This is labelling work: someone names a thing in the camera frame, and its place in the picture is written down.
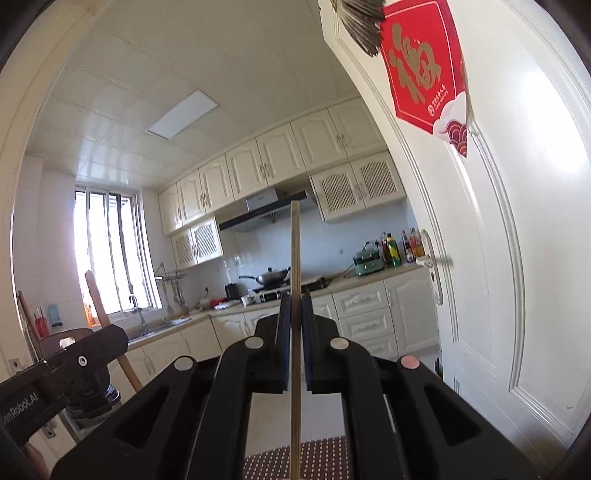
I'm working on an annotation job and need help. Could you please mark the white door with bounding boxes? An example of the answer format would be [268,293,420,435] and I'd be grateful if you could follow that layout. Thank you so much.
[318,0,591,462]

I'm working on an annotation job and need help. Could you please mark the red paper door poster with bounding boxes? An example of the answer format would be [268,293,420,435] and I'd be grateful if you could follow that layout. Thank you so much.
[379,0,469,158]

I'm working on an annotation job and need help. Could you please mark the brown feather duster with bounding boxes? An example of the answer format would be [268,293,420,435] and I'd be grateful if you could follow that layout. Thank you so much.
[330,0,386,58]

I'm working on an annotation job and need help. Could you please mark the metal faucet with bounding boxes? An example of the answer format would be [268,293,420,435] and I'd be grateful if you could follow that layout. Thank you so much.
[128,295,148,335]

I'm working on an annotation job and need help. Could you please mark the wide pale wooden chopstick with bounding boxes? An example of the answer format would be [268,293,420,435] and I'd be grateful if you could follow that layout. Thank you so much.
[85,271,143,392]

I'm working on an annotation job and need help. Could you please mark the cream upper wall cabinets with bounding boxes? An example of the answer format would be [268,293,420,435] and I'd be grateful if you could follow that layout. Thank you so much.
[158,96,407,271]

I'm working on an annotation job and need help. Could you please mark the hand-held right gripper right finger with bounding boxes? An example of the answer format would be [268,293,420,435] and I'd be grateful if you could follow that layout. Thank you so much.
[301,293,539,480]

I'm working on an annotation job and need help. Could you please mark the metal door handle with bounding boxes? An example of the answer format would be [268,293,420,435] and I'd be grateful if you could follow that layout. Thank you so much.
[416,229,455,305]

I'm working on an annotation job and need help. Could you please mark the gas stove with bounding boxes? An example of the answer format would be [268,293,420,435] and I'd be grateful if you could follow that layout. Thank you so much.
[252,276,331,296]

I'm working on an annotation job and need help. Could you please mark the steel sink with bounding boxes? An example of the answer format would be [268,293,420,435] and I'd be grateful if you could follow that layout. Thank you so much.
[127,320,181,343]

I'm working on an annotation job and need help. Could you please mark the hanging utensil rack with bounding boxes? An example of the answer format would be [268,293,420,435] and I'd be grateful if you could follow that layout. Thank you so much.
[154,262,189,319]

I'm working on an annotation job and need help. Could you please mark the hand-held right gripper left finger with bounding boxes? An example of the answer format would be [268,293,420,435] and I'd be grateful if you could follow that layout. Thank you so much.
[51,293,293,480]

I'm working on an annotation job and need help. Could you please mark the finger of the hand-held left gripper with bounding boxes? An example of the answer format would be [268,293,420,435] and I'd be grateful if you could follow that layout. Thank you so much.
[44,325,130,371]

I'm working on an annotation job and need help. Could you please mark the black wok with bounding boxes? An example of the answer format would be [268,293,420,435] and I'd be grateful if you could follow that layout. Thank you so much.
[239,267,291,287]

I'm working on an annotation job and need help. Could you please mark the green countertop appliance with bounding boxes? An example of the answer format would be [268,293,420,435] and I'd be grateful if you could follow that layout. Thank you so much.
[353,243,384,277]

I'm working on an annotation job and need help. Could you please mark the person's left hand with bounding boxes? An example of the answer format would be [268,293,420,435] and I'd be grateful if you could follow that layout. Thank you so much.
[25,442,49,479]

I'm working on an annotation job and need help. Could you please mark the barred kitchen window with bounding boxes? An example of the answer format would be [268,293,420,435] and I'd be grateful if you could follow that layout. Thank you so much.
[74,185,163,324]

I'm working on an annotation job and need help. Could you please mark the ceiling light panel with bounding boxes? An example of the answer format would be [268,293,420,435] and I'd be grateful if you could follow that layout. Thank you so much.
[145,89,220,138]

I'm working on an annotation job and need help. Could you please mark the brown polka dot tablecloth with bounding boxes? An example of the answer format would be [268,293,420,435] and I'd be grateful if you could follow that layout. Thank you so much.
[242,436,350,480]

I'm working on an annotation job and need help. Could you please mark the range hood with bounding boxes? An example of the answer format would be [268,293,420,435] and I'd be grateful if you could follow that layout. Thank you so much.
[218,188,317,232]

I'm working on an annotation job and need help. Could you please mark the cream lower kitchen cabinets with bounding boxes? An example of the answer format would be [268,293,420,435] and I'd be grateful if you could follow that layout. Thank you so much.
[122,267,441,386]

